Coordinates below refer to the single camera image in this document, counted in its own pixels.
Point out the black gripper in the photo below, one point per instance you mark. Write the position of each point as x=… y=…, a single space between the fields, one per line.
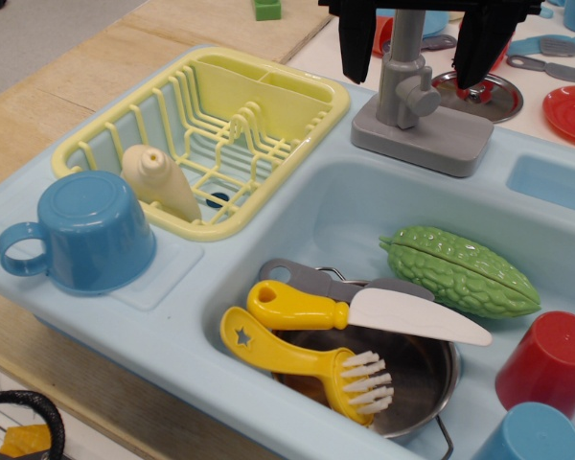
x=357 y=23

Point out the grey toy faucet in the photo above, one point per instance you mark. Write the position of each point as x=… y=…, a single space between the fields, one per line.
x=406 y=121

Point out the grey utensil behind faucet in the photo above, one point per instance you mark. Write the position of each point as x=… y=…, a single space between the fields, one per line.
x=438 y=42

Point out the red cup lying down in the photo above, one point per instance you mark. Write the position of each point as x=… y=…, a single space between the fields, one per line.
x=383 y=33

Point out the red cup upright on table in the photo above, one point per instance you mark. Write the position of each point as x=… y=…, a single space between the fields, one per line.
x=480 y=47

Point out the steel pot lid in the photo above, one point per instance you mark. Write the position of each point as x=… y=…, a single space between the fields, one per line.
x=494 y=98

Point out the blue toy spatula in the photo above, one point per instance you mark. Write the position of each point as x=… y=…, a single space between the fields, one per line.
x=531 y=46

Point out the grey toy spatula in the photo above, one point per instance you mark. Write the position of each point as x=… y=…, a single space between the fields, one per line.
x=557 y=47

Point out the grey knife on table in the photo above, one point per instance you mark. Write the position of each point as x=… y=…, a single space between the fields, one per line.
x=554 y=70

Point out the green block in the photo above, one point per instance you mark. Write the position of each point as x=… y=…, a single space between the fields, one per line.
x=266 y=10

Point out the red plate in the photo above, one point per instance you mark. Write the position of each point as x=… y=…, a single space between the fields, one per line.
x=558 y=108

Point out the yellow dish rack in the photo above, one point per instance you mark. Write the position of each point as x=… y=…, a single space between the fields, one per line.
x=237 y=126

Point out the green bitter gourd toy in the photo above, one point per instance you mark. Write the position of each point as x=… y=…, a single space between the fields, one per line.
x=461 y=274

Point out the light blue toy sink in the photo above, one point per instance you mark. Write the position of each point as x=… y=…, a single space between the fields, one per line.
x=331 y=210

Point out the grey toy utensil in sink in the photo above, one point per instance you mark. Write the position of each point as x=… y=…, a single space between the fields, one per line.
x=329 y=281

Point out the cream squeeze bottle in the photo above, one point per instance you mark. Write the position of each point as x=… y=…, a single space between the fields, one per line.
x=155 y=177

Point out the steel pot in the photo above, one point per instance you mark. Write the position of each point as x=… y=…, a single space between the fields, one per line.
x=424 y=372

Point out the red cup in sink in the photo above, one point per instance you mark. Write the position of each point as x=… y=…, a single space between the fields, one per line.
x=541 y=369

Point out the yellow scrub brush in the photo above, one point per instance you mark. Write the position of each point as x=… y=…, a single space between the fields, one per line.
x=355 y=386

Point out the blue cup bottom right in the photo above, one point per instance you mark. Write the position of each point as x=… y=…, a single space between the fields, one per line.
x=530 y=430

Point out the yellow cloth piece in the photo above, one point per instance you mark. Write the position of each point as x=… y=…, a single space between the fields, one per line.
x=24 y=440

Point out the yellow handled white knife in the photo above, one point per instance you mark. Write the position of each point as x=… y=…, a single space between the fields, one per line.
x=282 y=307

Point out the blue cup with handle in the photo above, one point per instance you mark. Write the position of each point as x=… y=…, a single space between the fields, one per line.
x=91 y=235

